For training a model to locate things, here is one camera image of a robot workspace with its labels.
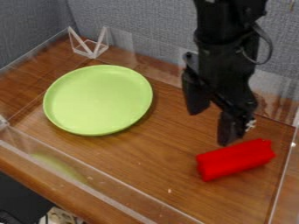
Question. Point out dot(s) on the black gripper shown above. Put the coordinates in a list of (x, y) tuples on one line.
[(214, 77)]

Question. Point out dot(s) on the red long block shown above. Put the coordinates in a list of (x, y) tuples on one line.
[(233, 159)]

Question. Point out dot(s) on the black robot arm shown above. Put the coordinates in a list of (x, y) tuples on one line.
[(227, 19)]

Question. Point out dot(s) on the green round plate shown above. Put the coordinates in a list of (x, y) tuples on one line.
[(97, 100)]

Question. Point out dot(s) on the black box under table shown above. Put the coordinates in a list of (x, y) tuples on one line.
[(21, 205)]

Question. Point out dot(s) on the clear acrylic enclosure wall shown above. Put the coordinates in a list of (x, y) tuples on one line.
[(134, 177)]

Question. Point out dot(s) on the clear acrylic corner bracket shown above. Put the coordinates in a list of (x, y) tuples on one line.
[(86, 47)]

